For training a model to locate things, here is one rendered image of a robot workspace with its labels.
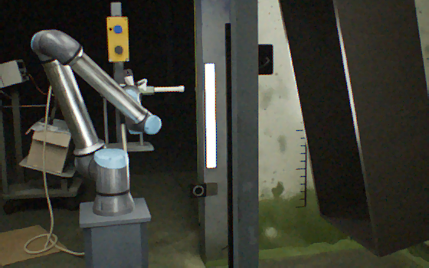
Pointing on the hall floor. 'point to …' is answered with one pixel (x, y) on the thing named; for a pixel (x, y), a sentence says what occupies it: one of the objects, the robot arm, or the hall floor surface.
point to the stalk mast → (119, 79)
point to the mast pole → (245, 122)
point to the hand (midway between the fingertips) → (132, 81)
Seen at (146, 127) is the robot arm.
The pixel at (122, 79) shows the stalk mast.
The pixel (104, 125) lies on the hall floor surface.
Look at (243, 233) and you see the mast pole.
